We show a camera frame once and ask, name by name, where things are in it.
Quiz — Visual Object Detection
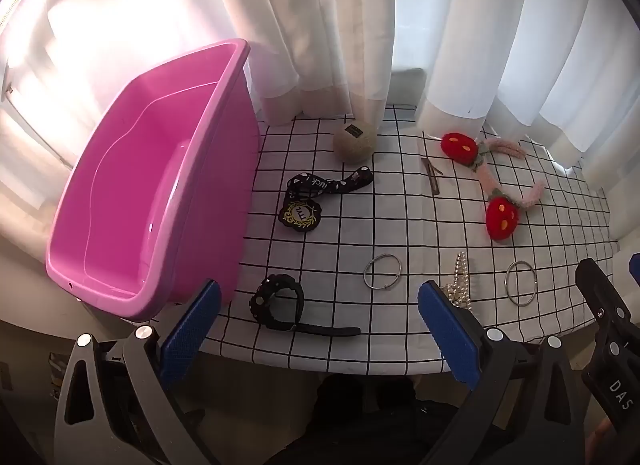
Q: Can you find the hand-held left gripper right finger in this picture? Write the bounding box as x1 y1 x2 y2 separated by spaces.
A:
417 280 586 465

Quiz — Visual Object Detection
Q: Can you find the black lanyard with badge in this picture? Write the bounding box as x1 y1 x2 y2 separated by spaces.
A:
277 169 375 233

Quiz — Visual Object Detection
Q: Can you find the silver metal ring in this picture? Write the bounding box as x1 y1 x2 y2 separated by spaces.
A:
363 254 401 290
504 260 537 306

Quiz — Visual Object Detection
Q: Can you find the pink strawberry plush headband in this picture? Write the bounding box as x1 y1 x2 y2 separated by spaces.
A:
440 132 546 242

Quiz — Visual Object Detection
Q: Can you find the cream thick curtain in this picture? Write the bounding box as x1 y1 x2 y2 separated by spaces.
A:
202 0 397 126

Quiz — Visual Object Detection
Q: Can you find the person's right hand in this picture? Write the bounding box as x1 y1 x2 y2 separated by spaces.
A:
587 417 618 463

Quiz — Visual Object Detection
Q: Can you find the white black-grid tablecloth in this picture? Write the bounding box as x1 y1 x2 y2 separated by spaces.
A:
200 104 621 378

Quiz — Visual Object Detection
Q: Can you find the white sheer curtain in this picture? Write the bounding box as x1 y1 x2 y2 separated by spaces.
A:
0 0 640 246

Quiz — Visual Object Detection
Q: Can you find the brown hair clip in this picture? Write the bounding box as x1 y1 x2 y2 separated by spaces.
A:
421 157 444 194

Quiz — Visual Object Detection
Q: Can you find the silver bead chain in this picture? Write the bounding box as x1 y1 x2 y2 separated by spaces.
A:
442 251 475 316

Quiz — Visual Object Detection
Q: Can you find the pink plastic tub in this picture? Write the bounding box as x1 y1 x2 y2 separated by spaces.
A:
46 39 261 322

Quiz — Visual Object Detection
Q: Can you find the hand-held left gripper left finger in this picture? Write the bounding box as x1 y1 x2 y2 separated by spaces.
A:
54 279 222 465

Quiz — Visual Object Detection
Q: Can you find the black wrist watch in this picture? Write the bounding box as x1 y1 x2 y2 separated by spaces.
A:
250 274 362 338

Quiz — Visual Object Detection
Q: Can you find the beige twine ball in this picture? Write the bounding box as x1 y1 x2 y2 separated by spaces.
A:
333 123 377 164

